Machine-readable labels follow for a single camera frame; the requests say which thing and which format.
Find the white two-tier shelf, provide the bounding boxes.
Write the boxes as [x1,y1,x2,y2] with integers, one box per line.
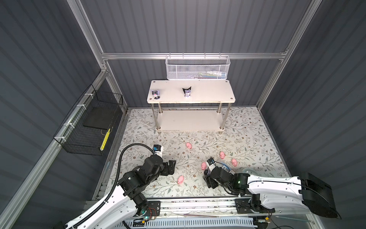
[147,80,235,132]

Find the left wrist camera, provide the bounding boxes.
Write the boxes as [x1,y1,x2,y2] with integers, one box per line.
[153,144,164,157]

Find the pink pig toy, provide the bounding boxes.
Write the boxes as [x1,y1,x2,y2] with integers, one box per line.
[201,162,207,170]
[177,176,185,185]
[231,158,238,167]
[186,142,192,149]
[219,151,226,159]

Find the white vented cable duct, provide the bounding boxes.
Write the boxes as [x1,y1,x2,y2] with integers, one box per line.
[125,217,258,229]

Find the pink pig toy bottom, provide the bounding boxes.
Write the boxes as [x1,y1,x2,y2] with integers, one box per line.
[177,176,185,185]

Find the pink pig toy top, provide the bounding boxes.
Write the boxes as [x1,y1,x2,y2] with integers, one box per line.
[186,142,192,149]

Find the yellow marker in basket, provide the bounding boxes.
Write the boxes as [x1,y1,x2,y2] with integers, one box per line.
[100,128,111,151]

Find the black purple toy figure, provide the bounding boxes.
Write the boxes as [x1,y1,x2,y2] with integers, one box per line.
[182,87,191,98]

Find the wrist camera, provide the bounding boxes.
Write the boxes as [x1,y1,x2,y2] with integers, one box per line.
[153,144,164,157]
[206,157,216,168]

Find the white mesh wall basket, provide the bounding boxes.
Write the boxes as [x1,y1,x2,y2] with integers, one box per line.
[165,55,231,80]

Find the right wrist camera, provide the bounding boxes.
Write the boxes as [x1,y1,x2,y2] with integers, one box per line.
[206,157,216,168]

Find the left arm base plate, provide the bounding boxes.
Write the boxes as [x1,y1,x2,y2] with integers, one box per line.
[136,200,161,218]

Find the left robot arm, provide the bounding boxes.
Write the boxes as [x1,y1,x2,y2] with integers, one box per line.
[64,143,176,229]

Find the light blue alarm clock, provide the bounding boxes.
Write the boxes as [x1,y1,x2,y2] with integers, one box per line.
[243,168,258,176]

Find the pens in white basket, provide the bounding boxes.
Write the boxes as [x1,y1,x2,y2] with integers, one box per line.
[188,71,227,80]

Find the black wire wall basket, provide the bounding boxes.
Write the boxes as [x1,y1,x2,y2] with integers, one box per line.
[54,86,124,156]

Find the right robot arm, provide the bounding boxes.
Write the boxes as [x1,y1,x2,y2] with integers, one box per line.
[204,165,340,219]

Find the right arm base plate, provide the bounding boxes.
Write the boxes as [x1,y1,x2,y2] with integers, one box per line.
[234,198,275,214]

